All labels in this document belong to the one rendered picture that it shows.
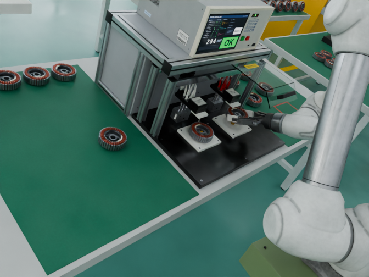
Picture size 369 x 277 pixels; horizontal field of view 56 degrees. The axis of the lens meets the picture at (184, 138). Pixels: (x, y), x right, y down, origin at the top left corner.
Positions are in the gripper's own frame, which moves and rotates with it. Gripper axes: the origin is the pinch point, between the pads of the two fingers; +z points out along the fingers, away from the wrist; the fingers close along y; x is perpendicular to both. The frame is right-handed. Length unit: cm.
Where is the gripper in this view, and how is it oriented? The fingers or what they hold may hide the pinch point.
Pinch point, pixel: (238, 115)
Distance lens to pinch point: 171.7
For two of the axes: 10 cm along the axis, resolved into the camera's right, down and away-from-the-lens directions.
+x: -0.5, -9.5, -3.2
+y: 7.0, -2.6, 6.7
